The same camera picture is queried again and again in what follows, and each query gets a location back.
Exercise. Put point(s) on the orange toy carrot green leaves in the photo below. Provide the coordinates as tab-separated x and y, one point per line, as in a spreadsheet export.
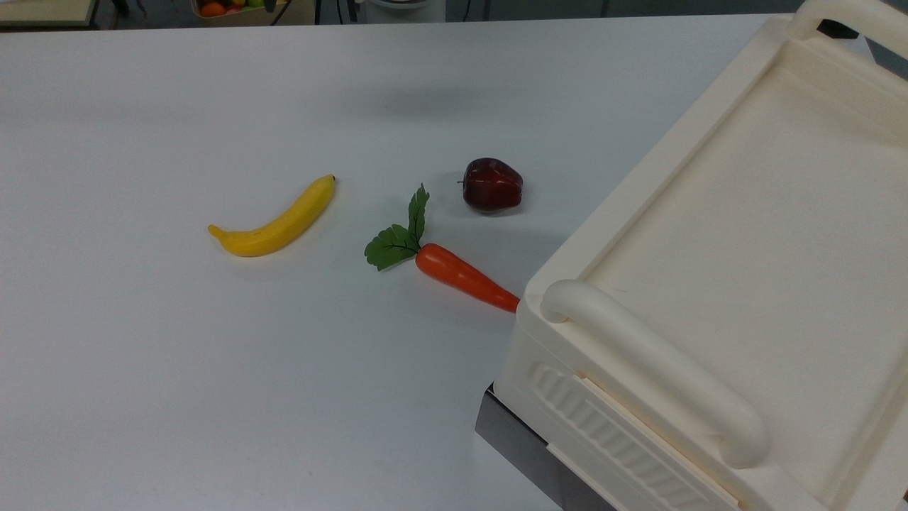
461	275

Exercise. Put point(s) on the wooden side table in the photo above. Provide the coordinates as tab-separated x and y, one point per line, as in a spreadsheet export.
42	10

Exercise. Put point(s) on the yellow toy banana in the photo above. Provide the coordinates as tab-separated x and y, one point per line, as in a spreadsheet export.
284	223

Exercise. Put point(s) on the basket of toy fruit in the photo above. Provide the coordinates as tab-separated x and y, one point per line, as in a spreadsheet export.
227	7

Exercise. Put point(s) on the cream plastic cabinet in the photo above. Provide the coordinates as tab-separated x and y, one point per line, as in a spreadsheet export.
745	248

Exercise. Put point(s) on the dark red toy apple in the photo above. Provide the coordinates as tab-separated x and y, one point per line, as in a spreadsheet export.
491	186

